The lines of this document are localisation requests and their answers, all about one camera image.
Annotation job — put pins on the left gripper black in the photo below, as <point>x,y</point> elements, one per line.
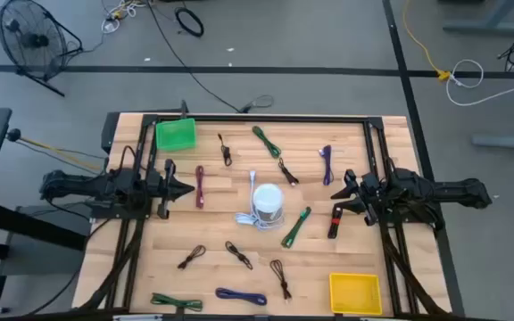
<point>168,196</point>

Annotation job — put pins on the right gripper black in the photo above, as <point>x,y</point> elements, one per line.
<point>370,203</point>

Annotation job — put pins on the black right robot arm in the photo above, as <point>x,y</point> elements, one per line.
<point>453,191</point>

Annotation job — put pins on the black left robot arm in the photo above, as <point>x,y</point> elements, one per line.
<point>83,185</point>

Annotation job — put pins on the green plastic mesh bin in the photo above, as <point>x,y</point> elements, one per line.
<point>176,134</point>

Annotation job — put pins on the white bulb lamp metal base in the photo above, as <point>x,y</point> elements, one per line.
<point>267,198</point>

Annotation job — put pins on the black controller box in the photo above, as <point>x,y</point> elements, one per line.
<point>110,129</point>

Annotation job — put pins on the yellow plastic bin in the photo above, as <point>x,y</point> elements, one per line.
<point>355,294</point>

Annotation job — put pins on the grey desk foot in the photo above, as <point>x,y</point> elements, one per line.
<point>484,27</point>
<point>507,142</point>

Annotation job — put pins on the stick with black knob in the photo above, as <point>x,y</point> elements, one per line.
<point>14,134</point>

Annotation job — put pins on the black floor fan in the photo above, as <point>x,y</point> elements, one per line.
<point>34,41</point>

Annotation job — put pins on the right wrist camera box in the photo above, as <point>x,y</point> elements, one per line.
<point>370,183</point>

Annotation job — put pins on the black aluminium table frame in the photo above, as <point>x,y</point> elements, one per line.
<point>284,119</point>

